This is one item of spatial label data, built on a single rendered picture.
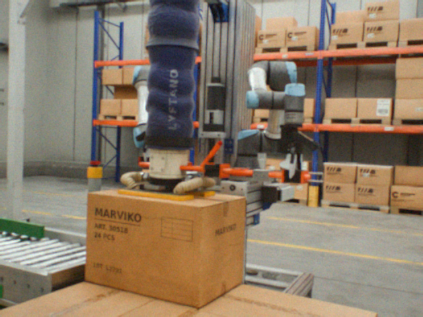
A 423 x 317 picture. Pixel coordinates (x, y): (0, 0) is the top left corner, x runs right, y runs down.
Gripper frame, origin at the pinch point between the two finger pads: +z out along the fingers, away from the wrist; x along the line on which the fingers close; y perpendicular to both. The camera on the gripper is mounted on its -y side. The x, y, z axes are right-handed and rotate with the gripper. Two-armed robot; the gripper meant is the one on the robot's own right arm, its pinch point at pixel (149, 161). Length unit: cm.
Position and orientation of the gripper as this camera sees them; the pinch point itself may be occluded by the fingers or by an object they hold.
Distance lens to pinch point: 245.9
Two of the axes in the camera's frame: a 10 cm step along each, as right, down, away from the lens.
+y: 8.7, 0.5, -4.8
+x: 4.8, -0.2, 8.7
